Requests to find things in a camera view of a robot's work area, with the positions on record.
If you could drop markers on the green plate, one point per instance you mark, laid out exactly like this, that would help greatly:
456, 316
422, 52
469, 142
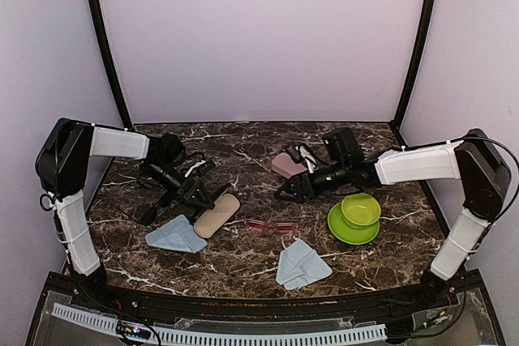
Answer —
343, 232

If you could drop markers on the white slotted cable duct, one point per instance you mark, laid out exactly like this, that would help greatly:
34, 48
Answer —
201, 332

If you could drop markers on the pink glasses case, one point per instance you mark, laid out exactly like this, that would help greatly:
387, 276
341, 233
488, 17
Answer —
284, 166

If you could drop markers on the green bowl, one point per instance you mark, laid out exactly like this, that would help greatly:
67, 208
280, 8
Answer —
360, 211

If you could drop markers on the black aviator sunglasses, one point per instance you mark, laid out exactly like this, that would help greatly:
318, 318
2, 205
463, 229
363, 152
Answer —
148, 208

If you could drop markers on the right black frame post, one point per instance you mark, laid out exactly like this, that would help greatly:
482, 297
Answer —
415, 62

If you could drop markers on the black front rail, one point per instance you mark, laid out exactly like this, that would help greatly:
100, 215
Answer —
392, 304

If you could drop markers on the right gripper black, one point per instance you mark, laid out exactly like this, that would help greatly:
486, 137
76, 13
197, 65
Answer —
311, 191

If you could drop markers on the black frame post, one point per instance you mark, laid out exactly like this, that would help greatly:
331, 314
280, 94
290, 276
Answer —
108, 62
415, 62

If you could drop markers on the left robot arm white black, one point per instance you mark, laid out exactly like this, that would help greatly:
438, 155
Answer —
62, 167

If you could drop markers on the pink translucent sunglasses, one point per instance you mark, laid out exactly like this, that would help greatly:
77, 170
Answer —
278, 227

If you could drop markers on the black glasses case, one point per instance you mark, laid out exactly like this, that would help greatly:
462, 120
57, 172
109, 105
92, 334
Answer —
212, 220

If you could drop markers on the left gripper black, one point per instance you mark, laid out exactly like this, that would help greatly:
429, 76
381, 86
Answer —
187, 190

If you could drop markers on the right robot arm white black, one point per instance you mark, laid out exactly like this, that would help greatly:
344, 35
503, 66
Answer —
473, 161

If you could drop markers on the light blue cloth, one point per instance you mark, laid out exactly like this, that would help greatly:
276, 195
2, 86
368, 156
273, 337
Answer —
176, 235
300, 265

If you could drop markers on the left black frame post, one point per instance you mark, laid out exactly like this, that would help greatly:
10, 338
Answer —
108, 62

